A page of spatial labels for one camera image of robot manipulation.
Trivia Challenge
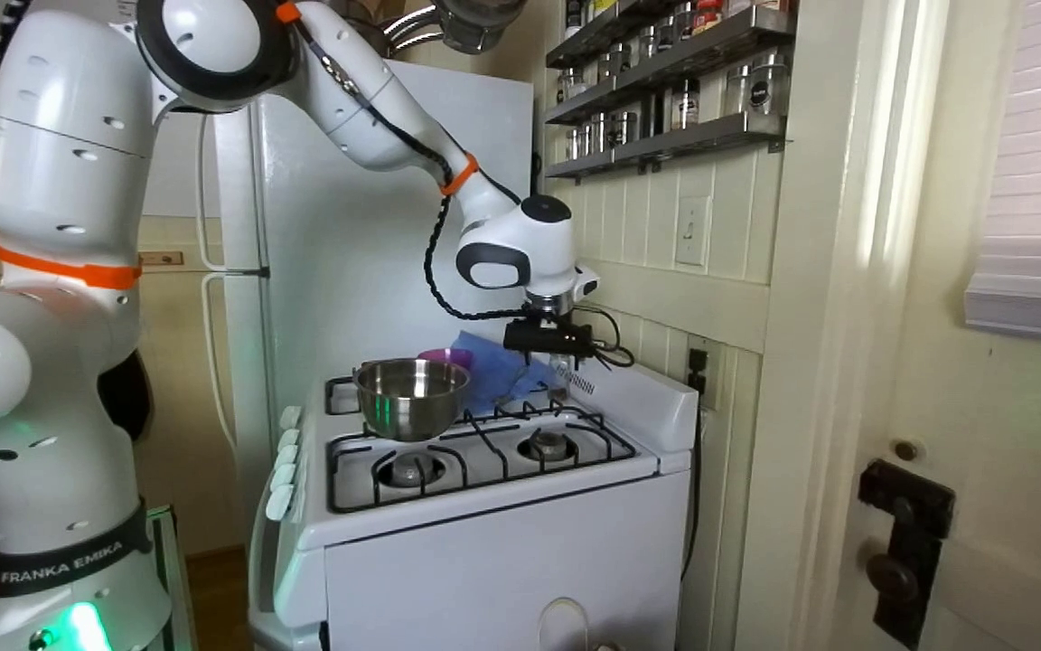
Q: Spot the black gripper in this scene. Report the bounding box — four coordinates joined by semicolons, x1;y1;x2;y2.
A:
502;304;605;363

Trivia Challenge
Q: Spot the black stove grate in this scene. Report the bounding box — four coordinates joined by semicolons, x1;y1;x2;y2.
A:
322;371;370;418
322;401;642;518

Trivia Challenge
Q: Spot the white gas stove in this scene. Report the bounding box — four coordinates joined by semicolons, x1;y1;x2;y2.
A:
245;323;705;651

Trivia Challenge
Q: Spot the blue cloth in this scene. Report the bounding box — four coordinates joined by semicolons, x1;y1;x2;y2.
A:
445;328;563;418

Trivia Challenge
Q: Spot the purple plastic cup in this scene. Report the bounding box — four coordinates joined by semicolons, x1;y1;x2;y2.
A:
417;344;476;381

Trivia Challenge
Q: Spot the stainless steel pot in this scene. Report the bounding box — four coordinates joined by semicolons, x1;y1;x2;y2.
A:
354;353;476;444

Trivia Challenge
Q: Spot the white refrigerator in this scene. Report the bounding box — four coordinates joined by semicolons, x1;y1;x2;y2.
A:
196;59;539;553

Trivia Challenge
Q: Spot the glass spice jar steel cap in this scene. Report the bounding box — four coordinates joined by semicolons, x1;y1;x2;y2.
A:
724;49;790;121
607;101;649;148

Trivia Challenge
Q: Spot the black door lock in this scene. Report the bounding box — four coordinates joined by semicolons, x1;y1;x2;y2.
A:
855;455;960;651

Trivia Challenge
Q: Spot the cream panel door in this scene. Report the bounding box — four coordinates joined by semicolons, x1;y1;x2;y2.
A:
880;0;1041;651

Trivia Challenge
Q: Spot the white window blind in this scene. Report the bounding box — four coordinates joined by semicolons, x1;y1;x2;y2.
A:
960;0;1041;351

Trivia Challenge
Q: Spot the black corrugated cable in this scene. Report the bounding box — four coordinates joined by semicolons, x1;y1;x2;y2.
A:
418;176;536;323

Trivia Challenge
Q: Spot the wall outlet with black plug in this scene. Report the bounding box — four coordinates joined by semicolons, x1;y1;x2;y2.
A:
684;339;716;398

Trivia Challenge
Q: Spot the cream light switch plate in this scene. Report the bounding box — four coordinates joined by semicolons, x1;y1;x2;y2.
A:
673;191;713;271

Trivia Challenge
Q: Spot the steel wall spice rack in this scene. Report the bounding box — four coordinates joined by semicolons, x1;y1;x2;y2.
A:
539;0;804;187

